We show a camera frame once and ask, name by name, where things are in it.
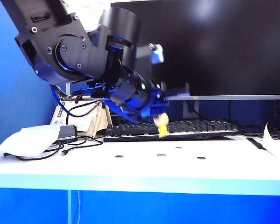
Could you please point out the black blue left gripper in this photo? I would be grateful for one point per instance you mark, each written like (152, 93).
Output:
(159, 98)

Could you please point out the aluminium partition post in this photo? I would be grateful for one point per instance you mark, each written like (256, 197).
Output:
(67, 89)

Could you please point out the yellow plush doll black limbs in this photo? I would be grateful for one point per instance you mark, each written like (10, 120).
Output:
(163, 128)

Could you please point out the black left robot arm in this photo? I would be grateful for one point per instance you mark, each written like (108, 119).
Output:
(60, 30)

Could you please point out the desk calendar with beige stand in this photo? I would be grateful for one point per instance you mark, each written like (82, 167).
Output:
(84, 121)

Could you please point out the silver monitor stand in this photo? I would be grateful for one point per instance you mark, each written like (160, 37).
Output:
(191, 109)

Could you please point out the white padded envelope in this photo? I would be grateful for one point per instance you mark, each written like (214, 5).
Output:
(25, 142)

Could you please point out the large black computer monitor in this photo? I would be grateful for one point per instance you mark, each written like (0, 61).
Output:
(224, 46)

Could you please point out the grey black adapter box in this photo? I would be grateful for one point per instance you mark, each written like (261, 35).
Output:
(67, 132)

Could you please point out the aluminium desk panel strip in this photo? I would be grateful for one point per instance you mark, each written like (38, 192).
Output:
(69, 205)

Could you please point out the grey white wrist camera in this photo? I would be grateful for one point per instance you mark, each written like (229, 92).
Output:
(156, 54)

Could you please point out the black mechanical keyboard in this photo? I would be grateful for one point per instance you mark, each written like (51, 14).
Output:
(196, 128)

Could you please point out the gold coin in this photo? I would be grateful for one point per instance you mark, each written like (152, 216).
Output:
(161, 155)

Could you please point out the white paper sheet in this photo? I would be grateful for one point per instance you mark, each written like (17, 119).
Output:
(275, 149)

